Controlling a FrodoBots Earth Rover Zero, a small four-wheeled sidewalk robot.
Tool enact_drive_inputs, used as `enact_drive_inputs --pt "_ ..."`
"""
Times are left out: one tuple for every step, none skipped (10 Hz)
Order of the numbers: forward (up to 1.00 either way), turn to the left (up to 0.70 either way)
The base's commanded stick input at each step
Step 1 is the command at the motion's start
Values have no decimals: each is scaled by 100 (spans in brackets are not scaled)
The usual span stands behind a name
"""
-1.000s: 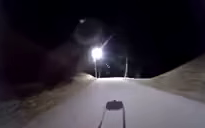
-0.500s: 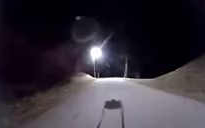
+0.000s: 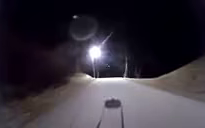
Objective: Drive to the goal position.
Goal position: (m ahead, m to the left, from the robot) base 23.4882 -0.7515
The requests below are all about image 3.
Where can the dark grass verge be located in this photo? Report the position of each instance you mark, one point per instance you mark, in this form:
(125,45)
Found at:
(40,100)

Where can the pale tree trunk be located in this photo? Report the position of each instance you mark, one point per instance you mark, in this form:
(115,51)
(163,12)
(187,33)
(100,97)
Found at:
(125,66)

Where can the pale paved path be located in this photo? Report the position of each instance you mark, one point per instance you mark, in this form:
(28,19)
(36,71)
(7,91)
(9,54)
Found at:
(90,103)

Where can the sloping grass bank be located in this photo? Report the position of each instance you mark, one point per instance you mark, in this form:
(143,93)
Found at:
(193,76)

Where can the street lamp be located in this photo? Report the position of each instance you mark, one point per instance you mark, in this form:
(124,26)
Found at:
(95,52)

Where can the dark bushes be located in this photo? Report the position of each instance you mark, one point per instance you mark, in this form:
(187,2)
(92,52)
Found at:
(30,66)

